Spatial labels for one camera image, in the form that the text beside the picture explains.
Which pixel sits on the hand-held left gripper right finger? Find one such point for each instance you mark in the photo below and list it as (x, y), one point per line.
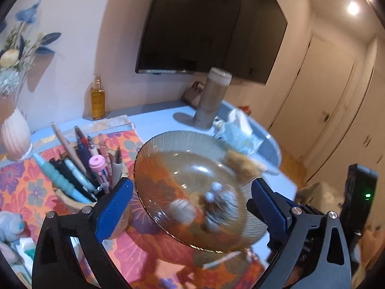
(267, 207)

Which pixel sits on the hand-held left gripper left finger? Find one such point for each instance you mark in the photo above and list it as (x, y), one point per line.
(114, 210)

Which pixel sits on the beige round puff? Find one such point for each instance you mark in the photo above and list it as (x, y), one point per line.
(182, 212)

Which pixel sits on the amber ribbed glass plate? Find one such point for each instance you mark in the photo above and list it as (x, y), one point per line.
(180, 168)

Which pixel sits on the white wet wipes pack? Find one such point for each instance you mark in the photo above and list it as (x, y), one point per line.
(24, 246)

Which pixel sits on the beige pen holder cup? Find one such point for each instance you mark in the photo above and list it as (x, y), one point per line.
(69, 201)

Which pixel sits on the bunch of pens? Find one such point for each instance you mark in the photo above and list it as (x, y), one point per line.
(96, 164)

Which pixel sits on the cream door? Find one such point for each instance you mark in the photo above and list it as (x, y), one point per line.
(361, 120)
(318, 96)

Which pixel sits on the blue patterned tissue pack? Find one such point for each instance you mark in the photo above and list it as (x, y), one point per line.
(237, 132)

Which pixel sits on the small red object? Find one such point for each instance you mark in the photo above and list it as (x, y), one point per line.
(245, 110)

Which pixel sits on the orange floral table mat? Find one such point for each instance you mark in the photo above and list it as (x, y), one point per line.
(18, 180)

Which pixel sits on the grey plush toy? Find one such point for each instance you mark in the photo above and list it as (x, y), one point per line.
(10, 224)

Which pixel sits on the amber oil bottle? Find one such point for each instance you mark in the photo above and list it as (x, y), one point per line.
(98, 102)

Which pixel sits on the tall beige canister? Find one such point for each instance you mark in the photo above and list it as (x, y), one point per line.
(210, 102)

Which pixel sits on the brown holder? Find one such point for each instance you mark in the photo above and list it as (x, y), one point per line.
(192, 94)

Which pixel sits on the round ceiling light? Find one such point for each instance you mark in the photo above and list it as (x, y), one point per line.
(353, 7)

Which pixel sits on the artificial blue and white flowers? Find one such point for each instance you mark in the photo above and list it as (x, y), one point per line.
(12, 57)

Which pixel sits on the black wall television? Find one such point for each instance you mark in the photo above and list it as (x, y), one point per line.
(204, 27)

